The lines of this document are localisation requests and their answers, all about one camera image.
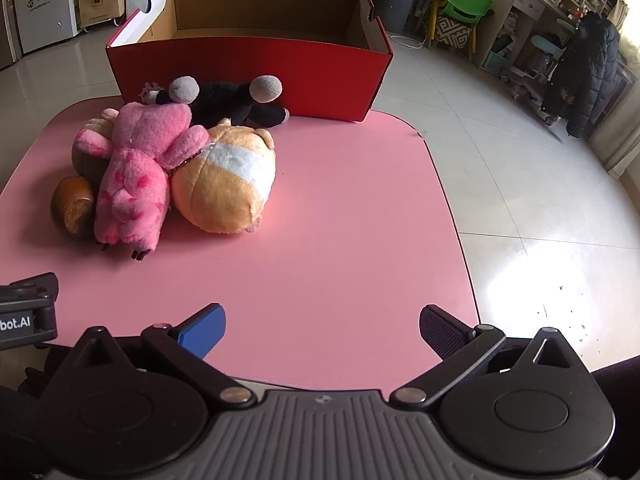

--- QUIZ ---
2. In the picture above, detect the white cable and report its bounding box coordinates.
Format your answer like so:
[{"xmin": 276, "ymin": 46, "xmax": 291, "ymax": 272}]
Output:
[{"xmin": 389, "ymin": 34, "xmax": 426, "ymax": 51}]

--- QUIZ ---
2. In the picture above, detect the wooden desk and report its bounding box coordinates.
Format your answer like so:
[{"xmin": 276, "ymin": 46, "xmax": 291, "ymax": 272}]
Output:
[{"xmin": 472, "ymin": 0, "xmax": 581, "ymax": 81}]

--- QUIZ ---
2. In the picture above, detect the green plastic chair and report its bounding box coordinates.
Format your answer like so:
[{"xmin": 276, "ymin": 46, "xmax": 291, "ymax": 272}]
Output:
[{"xmin": 442, "ymin": 0, "xmax": 496, "ymax": 28}]

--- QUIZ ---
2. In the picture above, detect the person in dark jacket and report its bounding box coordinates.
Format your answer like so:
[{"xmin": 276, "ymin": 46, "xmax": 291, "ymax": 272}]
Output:
[{"xmin": 541, "ymin": 12, "xmax": 623, "ymax": 138}]

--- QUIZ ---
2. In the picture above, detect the teal desk chair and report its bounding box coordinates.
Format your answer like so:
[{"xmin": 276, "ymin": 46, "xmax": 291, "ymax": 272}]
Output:
[{"xmin": 500, "ymin": 35, "xmax": 568, "ymax": 126}]

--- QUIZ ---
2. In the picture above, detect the black grey plush toy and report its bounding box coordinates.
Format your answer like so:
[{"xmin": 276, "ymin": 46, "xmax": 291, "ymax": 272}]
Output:
[{"xmin": 142, "ymin": 75, "xmax": 292, "ymax": 129}]

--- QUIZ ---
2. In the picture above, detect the red cardboard box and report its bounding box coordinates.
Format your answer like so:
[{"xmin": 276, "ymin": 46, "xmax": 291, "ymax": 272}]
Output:
[{"xmin": 105, "ymin": 0, "xmax": 394, "ymax": 123}]

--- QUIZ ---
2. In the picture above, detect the tan plush toy pink ear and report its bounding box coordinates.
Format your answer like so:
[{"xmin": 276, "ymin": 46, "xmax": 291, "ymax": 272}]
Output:
[{"xmin": 71, "ymin": 107, "xmax": 121, "ymax": 191}]

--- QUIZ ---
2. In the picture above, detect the white chest freezer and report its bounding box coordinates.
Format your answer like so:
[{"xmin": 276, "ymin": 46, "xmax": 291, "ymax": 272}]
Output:
[{"xmin": 14, "ymin": 0, "xmax": 81, "ymax": 53}]

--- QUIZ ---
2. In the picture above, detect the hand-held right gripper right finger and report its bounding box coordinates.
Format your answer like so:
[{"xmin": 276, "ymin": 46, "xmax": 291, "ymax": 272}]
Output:
[{"xmin": 390, "ymin": 304, "xmax": 584, "ymax": 408}]

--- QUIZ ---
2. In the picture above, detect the patterned stool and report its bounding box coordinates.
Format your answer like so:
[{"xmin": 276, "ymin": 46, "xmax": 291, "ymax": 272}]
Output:
[{"xmin": 434, "ymin": 16, "xmax": 475, "ymax": 52}]

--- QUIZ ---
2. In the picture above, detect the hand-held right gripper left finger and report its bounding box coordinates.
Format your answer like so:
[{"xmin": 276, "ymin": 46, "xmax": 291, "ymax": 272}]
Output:
[{"xmin": 75, "ymin": 302, "xmax": 258, "ymax": 409}]

